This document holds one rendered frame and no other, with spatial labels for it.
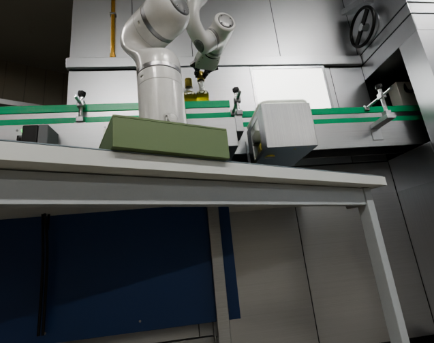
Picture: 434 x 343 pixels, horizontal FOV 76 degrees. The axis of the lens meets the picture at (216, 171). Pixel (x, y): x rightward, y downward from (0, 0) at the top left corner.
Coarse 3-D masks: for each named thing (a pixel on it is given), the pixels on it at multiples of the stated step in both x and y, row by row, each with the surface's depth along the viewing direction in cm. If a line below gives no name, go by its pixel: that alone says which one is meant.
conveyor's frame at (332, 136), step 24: (192, 120) 107; (216, 120) 108; (408, 120) 129; (72, 144) 99; (96, 144) 100; (240, 144) 116; (336, 144) 121; (360, 144) 122; (384, 144) 124; (408, 144) 125
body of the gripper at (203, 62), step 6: (198, 54) 117; (204, 54) 114; (198, 60) 118; (204, 60) 117; (210, 60) 117; (216, 60) 118; (198, 66) 121; (204, 66) 121; (210, 66) 121; (216, 66) 122
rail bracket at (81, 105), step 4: (80, 92) 104; (84, 92) 105; (76, 96) 98; (80, 96) 104; (84, 96) 106; (76, 100) 100; (80, 100) 103; (76, 104) 103; (80, 104) 103; (84, 104) 104; (80, 108) 103; (84, 108) 105; (80, 112) 102; (76, 116) 101; (80, 116) 101; (76, 120) 101; (80, 120) 101; (84, 120) 103
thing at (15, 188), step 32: (0, 192) 46; (32, 192) 48; (64, 192) 50; (96, 192) 53; (128, 192) 56; (160, 192) 60; (192, 192) 64; (224, 192) 68; (256, 192) 73; (288, 192) 79; (320, 192) 86; (352, 192) 95; (384, 256) 93; (384, 288) 90
